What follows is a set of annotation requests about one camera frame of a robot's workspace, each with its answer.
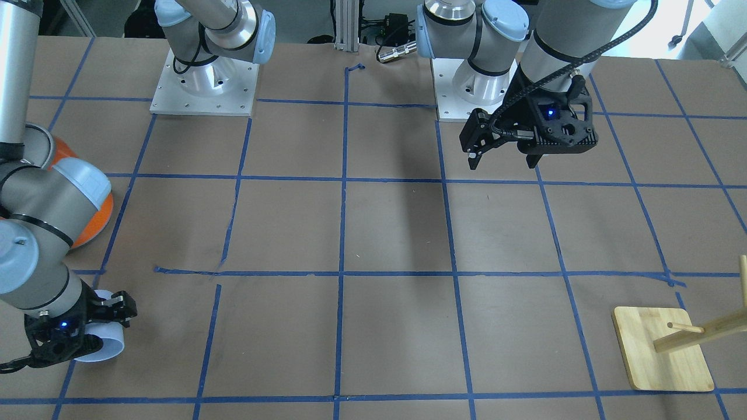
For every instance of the light blue plastic cup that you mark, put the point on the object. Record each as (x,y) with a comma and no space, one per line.
(112,337)

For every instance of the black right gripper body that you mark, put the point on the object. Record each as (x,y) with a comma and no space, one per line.
(93,307)

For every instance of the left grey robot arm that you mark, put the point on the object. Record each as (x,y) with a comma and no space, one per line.
(563,39)

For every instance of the wooden mug stand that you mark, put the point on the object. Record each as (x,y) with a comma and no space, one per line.
(660,347)

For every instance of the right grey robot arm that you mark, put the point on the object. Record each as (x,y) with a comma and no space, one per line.
(46,208)

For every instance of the aluminium frame post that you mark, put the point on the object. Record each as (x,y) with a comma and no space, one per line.
(346,24)

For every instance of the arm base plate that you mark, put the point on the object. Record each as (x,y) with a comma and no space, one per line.
(459,89)
(225,87)

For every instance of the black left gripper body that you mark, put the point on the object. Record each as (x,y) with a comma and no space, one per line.
(523,112)

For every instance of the orange can with grey lid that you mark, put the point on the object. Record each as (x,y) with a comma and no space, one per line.
(85,194)

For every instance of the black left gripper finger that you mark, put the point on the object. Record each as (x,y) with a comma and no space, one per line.
(474,159)

